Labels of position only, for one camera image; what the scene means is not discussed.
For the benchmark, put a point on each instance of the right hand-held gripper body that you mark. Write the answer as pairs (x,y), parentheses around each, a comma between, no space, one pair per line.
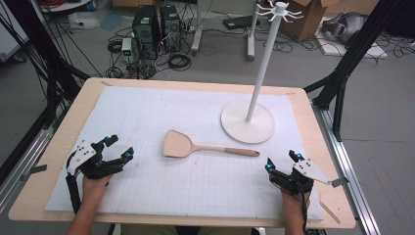
(301,176)

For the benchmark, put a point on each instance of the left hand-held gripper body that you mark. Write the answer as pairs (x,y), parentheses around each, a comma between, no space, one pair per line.
(85,156)

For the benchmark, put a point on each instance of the person's right hand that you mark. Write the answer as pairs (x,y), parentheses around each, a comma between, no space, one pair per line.
(293,204)

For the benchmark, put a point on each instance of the person's left hand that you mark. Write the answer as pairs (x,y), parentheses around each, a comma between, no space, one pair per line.
(94,191)

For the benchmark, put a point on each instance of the thin wooden strip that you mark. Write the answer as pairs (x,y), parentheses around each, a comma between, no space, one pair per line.
(329,210)

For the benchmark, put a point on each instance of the white hook stand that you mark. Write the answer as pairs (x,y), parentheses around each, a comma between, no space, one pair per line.
(247,125)

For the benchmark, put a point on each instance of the wooden table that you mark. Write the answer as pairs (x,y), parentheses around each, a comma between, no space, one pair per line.
(42,182)

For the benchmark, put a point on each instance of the beige spatula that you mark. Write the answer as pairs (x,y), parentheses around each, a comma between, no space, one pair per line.
(177,144)

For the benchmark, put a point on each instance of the white grid mat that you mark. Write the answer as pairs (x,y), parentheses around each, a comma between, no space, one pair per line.
(182,189)

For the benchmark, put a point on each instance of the small white device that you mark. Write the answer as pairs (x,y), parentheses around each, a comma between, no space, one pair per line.
(126,49)

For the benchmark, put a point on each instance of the black computer tower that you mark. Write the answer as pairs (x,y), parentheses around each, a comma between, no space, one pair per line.
(146,31)
(170,26)

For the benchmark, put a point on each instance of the white stand leg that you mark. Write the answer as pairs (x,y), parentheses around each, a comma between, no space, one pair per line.
(196,36)
(251,42)

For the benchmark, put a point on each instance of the clear plastic bag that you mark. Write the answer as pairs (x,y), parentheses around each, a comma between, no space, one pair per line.
(83,20)

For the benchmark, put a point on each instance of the white floor board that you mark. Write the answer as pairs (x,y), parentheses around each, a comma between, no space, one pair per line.
(372,51)

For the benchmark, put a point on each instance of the cardboard box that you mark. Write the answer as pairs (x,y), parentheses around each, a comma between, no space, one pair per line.
(305,23)

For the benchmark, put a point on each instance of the grey headset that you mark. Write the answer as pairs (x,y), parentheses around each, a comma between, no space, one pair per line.
(342,27)

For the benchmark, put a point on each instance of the round white table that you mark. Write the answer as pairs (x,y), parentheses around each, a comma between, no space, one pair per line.
(65,6)

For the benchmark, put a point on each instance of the black flat device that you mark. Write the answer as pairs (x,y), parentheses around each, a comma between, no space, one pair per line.
(238,22)

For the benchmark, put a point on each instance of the grey metal bracket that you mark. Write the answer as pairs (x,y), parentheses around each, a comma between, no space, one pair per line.
(36,169)
(340,181)

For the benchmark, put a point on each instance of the aluminium rail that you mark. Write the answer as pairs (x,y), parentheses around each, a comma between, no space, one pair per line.
(352,182)
(23,163)

